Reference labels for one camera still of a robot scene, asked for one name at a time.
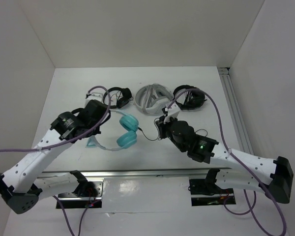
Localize thin black audio cable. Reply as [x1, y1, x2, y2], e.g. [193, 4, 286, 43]
[138, 117, 163, 142]

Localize teal cat-ear headphones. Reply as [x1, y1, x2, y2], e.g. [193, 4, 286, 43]
[86, 110, 139, 151]

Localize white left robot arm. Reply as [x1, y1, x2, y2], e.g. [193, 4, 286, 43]
[0, 100, 110, 214]

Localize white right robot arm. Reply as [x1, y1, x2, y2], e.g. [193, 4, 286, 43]
[156, 117, 294, 204]

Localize small black headphones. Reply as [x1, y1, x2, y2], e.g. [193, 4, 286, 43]
[102, 87, 133, 109]

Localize large black headset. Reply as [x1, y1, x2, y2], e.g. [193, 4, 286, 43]
[173, 85, 207, 111]

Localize white grey gaming headset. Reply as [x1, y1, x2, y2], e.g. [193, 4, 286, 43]
[134, 83, 174, 116]

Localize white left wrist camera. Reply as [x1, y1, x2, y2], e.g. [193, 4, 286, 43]
[85, 91, 103, 106]

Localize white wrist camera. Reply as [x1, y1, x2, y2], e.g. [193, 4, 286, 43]
[162, 103, 181, 123]
[85, 91, 103, 106]

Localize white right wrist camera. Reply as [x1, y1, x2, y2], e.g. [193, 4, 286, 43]
[162, 103, 181, 123]

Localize aluminium table rail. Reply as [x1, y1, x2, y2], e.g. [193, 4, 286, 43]
[39, 167, 233, 179]

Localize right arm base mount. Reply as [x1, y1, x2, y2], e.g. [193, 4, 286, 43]
[188, 179, 236, 207]

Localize aluminium corner frame post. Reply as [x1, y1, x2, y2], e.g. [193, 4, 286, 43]
[217, 67, 254, 154]

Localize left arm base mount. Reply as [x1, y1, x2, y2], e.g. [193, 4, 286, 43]
[57, 178, 104, 209]

